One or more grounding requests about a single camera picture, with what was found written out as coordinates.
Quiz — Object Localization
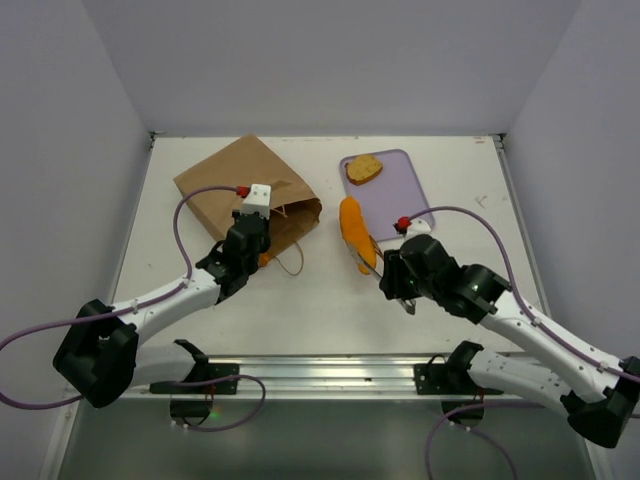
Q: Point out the steel kitchen tongs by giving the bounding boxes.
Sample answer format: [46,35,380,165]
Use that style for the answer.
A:
[345,237,416,316]

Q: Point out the brown paper bag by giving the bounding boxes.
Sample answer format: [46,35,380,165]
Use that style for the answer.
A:
[174,134,322,261]

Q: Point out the long orange bread loaf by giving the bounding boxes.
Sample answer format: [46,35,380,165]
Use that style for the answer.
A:
[339,196,377,275]

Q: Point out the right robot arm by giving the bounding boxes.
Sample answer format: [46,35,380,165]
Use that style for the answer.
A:
[380,234,639,449]

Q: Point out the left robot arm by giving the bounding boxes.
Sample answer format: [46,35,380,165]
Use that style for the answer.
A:
[53,211,270,408]

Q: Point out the small orange bread roll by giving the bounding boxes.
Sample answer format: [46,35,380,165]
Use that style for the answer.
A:
[259,253,272,268]

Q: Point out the lilac plastic tray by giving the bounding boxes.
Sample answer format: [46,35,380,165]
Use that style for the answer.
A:
[339,149,429,242]

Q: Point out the toast slice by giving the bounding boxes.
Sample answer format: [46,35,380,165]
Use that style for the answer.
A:
[345,154,384,186]

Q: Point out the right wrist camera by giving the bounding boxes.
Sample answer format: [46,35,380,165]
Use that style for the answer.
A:
[394,216,432,242]

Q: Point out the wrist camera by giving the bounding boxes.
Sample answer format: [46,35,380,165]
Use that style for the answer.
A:
[240,184,272,220]
[394,216,432,242]

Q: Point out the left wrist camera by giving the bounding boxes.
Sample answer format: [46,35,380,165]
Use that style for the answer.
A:
[240,184,272,220]

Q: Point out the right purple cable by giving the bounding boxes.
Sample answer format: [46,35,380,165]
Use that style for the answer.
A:
[399,206,640,480]

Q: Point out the purple cable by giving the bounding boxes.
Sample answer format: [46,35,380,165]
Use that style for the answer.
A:
[399,206,640,480]
[0,184,266,432]

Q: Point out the aluminium mounting rail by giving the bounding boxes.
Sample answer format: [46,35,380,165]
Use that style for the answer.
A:
[119,355,551,401]

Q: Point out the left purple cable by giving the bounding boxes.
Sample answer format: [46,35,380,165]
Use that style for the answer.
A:
[0,184,266,432]

